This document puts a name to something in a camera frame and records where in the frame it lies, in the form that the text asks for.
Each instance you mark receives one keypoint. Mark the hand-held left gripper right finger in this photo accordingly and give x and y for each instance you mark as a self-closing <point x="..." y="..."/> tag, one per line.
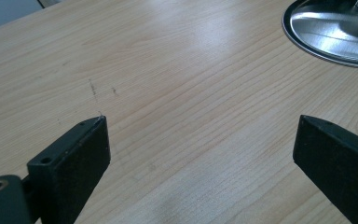
<point x="338" y="158"/>

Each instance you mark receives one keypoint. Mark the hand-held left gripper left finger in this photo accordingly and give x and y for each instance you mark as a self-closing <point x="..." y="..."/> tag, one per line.
<point x="71" y="165"/>

